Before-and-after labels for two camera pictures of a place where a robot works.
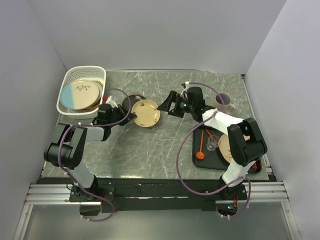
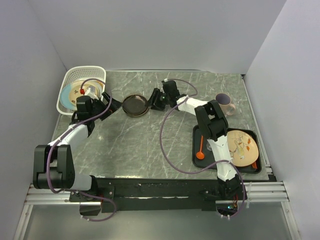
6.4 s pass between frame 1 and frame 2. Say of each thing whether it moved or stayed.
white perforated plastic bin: stayed
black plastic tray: stayed
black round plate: stayed
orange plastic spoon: stayed
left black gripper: moved
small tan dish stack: moved
